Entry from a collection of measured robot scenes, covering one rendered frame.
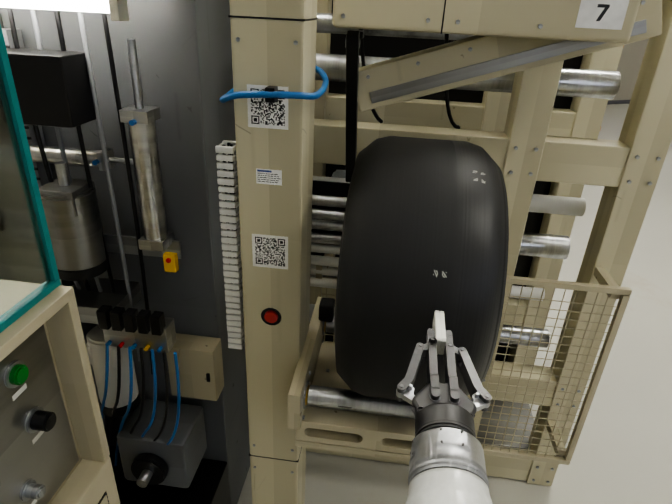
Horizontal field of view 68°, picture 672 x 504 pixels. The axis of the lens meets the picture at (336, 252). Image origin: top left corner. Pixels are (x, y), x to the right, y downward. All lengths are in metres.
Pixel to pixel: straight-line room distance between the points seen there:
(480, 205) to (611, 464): 1.83
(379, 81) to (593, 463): 1.85
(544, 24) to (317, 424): 0.96
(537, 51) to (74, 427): 1.24
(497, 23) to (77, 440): 1.15
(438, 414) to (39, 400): 0.63
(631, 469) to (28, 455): 2.23
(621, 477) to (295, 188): 1.95
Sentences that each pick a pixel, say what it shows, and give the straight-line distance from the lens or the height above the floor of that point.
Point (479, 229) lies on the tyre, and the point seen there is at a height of 1.36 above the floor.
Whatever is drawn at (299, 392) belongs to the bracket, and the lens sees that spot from 1.09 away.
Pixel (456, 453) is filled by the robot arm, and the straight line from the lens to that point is 0.62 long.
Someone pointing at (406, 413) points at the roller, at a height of 0.90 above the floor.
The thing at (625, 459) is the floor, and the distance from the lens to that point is 2.61.
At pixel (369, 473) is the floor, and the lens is 2.20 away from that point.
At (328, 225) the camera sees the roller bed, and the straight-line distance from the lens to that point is 1.43.
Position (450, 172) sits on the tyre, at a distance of 0.91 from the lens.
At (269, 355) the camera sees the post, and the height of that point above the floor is 0.95.
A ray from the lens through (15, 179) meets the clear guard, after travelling 0.81.
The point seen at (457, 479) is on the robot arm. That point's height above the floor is 1.24.
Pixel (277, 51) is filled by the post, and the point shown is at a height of 1.60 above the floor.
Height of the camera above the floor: 1.68
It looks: 27 degrees down
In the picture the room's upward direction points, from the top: 3 degrees clockwise
